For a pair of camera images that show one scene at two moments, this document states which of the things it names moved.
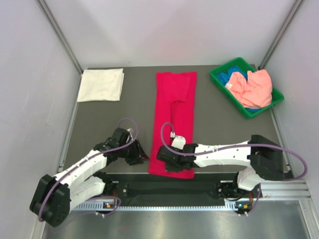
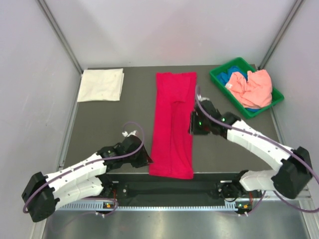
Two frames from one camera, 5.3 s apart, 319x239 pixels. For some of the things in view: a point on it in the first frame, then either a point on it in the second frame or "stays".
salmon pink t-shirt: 254,91 stays
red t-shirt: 173,116 stays
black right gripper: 169,168 → 194,129
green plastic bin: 276,97 stays
